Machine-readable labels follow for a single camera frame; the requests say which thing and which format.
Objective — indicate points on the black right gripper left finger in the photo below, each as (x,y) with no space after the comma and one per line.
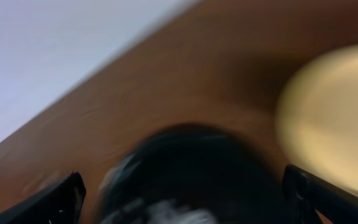
(59,203)

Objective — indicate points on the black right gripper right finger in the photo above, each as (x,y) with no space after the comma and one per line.
(309,195)

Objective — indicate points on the yellow plate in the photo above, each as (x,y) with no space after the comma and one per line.
(317,118)

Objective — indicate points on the round black tray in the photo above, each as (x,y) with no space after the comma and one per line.
(193,168)

